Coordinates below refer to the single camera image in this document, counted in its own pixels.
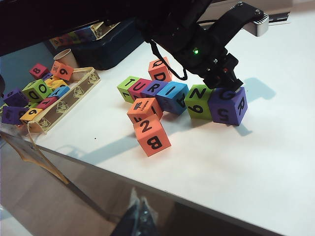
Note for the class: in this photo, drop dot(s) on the orange block F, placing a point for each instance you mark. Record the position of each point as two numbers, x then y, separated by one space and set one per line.
142 108

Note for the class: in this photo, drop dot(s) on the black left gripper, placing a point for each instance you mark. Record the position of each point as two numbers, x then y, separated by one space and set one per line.
209 59

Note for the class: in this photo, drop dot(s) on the orange block B C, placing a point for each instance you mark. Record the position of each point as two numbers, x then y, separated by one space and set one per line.
151 138

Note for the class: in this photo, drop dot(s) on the brown paper bag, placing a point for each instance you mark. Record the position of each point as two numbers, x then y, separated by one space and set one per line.
19 147

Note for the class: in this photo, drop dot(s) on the blue block Y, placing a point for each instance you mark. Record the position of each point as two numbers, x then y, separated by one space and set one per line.
61 91

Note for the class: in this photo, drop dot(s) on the orange block Q D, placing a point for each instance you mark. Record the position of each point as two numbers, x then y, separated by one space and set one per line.
157 73

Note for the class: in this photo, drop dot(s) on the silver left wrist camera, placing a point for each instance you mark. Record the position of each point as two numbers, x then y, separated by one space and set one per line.
261 24

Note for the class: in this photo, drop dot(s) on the patterned cardboard tray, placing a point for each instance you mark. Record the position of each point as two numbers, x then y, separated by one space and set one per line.
73 96

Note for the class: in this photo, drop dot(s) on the magenta block 1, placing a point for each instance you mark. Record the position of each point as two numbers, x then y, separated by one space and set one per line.
48 102

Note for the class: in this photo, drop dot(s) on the purple block G R 5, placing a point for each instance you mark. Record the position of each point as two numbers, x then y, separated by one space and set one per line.
226 108

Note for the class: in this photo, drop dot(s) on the green block N J 9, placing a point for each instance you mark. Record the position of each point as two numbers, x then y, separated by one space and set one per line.
198 103

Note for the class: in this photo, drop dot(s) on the magenta block 8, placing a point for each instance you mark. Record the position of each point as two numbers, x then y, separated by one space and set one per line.
39 71

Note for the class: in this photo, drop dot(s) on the orange block 6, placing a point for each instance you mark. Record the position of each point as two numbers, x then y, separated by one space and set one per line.
62 71

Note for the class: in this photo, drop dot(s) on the patterned block packaging box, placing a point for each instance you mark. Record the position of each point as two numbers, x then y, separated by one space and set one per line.
83 33

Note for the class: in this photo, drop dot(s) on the magenta block P U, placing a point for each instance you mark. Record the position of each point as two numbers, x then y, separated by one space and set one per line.
140 87

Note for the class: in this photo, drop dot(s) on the purple letter block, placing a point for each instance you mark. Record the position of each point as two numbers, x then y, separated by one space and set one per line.
152 89

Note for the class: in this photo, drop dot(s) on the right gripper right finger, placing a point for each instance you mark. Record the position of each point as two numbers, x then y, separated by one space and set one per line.
147 221

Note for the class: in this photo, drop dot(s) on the yellow foam block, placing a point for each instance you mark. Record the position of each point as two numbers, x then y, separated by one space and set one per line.
57 83

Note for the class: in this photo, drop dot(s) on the green block O D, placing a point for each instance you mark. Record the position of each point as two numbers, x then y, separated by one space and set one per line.
37 91

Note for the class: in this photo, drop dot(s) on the green block L T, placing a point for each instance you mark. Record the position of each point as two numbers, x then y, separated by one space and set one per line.
128 88

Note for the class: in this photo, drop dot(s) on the brown paper cup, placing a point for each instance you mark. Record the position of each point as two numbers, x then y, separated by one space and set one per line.
65 59

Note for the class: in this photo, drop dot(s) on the purple foam block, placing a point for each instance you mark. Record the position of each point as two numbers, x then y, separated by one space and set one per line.
12 115
15 98
47 76

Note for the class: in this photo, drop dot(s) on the yellow block 6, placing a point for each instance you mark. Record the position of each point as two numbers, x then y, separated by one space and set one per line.
31 113

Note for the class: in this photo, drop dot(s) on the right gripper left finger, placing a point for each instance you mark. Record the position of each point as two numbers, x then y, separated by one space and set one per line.
131 216

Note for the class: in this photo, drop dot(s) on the dark blue plastic case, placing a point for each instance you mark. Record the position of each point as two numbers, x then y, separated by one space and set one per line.
110 54

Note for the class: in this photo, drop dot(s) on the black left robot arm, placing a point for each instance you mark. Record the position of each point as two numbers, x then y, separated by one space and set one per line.
73 14

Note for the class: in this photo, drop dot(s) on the blue block fish picture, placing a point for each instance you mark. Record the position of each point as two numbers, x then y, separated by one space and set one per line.
172 98

